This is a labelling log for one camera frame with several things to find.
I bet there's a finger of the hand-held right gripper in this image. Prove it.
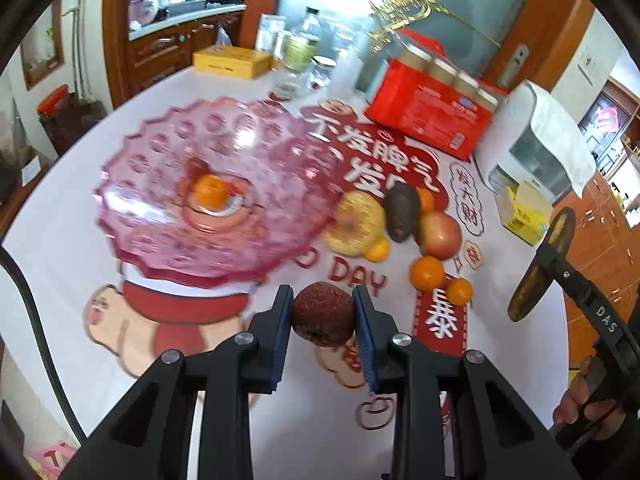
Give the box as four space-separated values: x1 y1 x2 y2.
532 242 602 314

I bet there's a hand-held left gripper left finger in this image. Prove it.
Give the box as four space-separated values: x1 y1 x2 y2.
60 284 296 480

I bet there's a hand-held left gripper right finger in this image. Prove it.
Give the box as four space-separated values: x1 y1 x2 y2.
351 285 583 480

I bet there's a dark red round fruit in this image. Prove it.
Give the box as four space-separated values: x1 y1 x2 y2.
291 281 357 348

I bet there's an overripe brown banana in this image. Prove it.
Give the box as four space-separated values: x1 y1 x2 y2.
507 206 577 322

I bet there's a yellow pear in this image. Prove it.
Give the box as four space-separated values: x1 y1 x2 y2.
322 191 387 256

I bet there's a red apple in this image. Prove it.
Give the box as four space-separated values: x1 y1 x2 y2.
416 211 463 261

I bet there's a dark avocado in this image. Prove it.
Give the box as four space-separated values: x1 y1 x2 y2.
382 182 422 243

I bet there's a pink glass fruit bowl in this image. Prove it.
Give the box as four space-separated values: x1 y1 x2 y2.
92 97 351 291

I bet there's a person's right hand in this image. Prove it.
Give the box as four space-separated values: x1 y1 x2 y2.
552 356 609 425

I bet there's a yellow tissue box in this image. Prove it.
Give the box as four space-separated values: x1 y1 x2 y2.
494 180 553 247

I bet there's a printed table cover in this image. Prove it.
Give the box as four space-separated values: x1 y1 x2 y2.
0 62 571 480

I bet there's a white countertop appliance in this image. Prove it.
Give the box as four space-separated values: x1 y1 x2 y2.
472 80 596 206

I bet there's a white cloth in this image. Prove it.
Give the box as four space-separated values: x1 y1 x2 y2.
525 80 597 198

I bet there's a clear drinking glass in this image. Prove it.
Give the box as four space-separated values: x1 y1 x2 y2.
272 70 307 101

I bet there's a small glass jar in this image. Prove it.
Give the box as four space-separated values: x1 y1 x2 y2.
309 56 337 90

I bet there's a white plastic squeeze bottle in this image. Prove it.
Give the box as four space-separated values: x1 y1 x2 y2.
330 30 366 96

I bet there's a flat yellow box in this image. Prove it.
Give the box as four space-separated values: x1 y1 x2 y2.
192 45 275 81

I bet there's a pink printed box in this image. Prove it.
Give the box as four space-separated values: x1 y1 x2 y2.
27 440 76 480

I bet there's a white carton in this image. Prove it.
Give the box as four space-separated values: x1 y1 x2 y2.
256 14 287 56

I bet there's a wooden kitchen counter cabinet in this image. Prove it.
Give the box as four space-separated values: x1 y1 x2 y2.
127 10 248 91

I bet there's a pink plastic bag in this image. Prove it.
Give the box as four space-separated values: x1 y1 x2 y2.
129 0 161 25

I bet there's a metal door handle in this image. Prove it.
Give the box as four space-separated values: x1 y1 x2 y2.
499 44 530 88

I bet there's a black cable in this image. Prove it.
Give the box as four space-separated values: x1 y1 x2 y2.
0 247 86 446

